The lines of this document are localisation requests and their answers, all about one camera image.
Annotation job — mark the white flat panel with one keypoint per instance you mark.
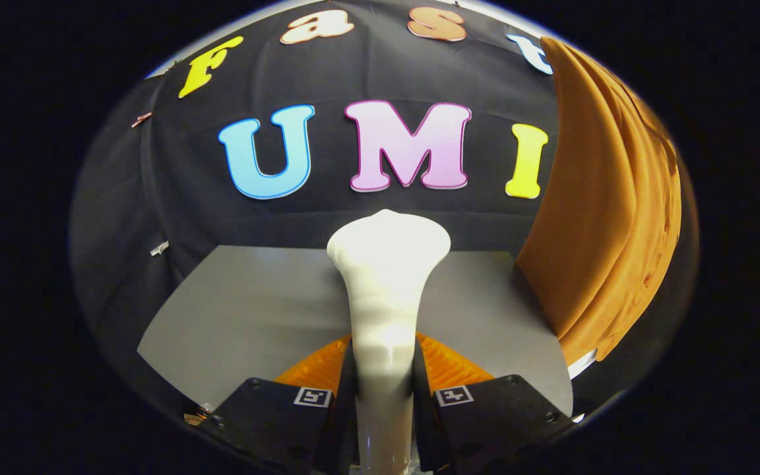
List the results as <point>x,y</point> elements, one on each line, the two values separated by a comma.
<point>582,364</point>

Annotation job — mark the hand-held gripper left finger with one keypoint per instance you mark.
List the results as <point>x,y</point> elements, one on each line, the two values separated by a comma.
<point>348,422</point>

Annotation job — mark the white garment steamer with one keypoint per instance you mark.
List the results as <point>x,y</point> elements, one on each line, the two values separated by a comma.
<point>386,277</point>

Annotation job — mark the orange button shirt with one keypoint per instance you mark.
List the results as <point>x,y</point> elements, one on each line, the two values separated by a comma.
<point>604,211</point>

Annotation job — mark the black backdrop cloth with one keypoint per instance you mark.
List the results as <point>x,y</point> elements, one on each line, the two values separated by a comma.
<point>327,72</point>

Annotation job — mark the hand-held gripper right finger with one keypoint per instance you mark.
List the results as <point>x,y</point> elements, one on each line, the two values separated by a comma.
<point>423,429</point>

